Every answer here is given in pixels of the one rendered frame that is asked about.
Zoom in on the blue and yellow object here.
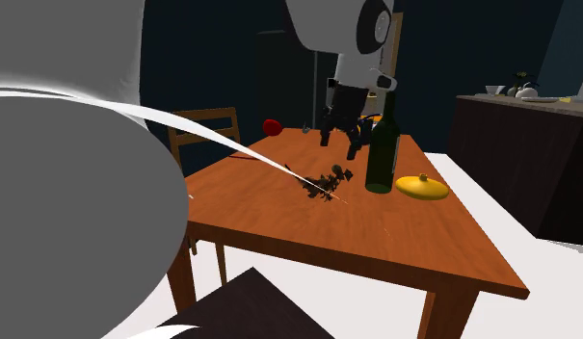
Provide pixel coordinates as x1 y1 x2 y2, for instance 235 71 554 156
358 112 384 143

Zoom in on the dark brown jagged object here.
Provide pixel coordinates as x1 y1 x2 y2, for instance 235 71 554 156
284 163 355 203

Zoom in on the red apple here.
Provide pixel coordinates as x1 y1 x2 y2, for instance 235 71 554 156
262 118 284 138

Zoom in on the brown wooden table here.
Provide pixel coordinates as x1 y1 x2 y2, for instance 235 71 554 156
166 126 531 339

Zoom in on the brown wooden chair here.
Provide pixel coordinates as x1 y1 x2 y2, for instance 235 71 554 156
167 106 242 288

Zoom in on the dark green glass bottle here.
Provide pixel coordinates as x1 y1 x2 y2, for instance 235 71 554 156
364 91 402 195

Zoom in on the yellow round lid with knob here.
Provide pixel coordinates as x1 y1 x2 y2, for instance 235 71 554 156
395 172 450 202

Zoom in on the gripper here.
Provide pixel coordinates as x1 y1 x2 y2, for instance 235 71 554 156
319 78 371 162

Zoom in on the dark sideboard with dishes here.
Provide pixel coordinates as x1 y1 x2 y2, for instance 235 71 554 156
447 69 583 248

